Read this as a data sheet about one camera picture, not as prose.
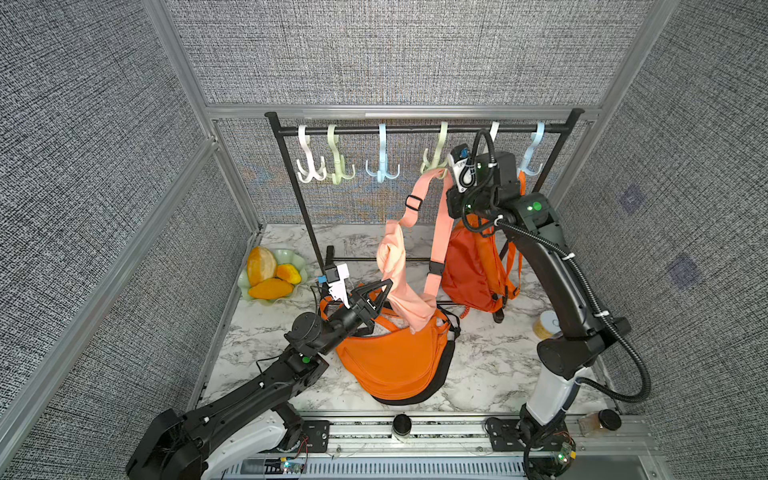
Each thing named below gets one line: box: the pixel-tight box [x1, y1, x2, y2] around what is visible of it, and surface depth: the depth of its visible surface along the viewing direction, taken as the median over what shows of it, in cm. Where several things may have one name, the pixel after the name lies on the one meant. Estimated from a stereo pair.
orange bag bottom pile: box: [320, 296, 461, 405], surface depth 82 cm
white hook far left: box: [297, 125, 327, 184], surface depth 68 cm
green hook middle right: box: [420, 121, 450, 179], surface depth 68 cm
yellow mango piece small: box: [277, 264, 302, 285], surface depth 102 cm
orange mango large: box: [248, 278, 295, 300], surface depth 97 cm
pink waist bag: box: [376, 169, 454, 334], surface depth 68 cm
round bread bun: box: [247, 246, 277, 287], surface depth 99 cm
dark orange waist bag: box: [441, 214, 522, 323], surface depth 92 cm
